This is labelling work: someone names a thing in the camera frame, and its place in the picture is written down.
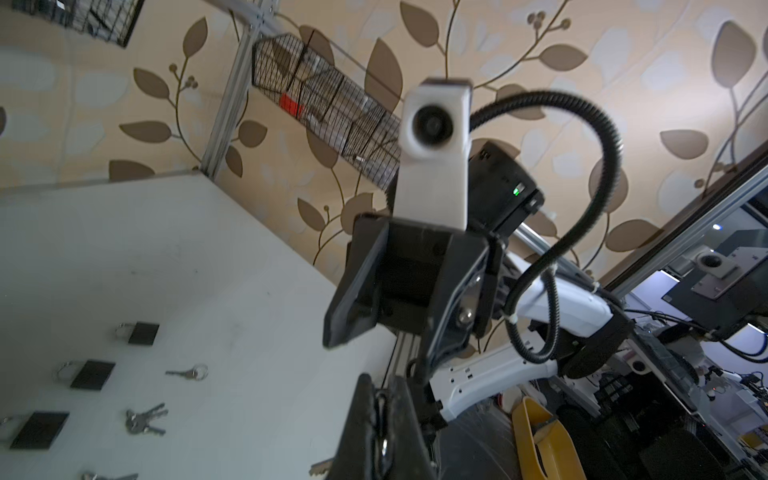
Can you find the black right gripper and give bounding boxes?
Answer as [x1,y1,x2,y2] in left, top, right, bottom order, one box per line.
[322,213,506,384]

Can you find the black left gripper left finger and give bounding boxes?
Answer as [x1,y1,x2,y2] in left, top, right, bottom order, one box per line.
[327,373,379,479]

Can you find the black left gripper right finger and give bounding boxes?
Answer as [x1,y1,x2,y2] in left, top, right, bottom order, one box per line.
[382,377,435,480]

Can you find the large padlock key bunch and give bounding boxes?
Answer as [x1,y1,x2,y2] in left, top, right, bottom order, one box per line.
[309,458,334,476]

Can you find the smallest padlock key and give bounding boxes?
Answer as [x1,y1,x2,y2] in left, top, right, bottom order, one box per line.
[165,364,209,381]

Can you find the small padlock key bunch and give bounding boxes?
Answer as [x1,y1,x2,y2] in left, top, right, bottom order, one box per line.
[125,403,168,436]

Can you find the smallest black padlock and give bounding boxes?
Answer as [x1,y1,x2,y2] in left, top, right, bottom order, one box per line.
[114,322,160,346]

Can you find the medium padlock key bunch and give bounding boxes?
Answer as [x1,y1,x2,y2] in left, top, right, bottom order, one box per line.
[80,472,139,480]

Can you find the small black padlock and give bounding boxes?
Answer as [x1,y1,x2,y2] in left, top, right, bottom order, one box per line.
[55,359,116,391]

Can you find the medium black padlock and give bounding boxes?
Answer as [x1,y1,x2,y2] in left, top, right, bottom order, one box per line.
[1,411,70,451]

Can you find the large black padlock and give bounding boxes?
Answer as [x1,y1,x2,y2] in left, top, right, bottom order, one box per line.
[373,390,391,479]

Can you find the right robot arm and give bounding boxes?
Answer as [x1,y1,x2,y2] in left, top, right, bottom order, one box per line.
[323,141,630,429]

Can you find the yellow plastic bin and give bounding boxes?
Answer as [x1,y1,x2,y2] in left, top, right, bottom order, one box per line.
[511,397,586,480]

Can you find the red item in basket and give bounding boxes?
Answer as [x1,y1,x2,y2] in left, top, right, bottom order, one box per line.
[278,93,305,119]

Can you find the computer monitor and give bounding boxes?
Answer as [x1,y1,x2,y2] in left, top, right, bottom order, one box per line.
[663,229,767,340]

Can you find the black wire basket right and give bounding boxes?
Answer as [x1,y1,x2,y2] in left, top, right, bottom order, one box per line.
[251,27,400,190]

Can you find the black wire basket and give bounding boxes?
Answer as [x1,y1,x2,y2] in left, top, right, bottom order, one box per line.
[1,0,145,48]
[251,27,400,190]

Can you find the aluminium frame corner post right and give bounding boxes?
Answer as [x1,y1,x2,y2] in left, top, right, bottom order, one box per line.
[200,0,283,181]

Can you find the black wire basket back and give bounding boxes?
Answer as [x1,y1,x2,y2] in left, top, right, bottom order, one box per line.
[1,0,145,48]

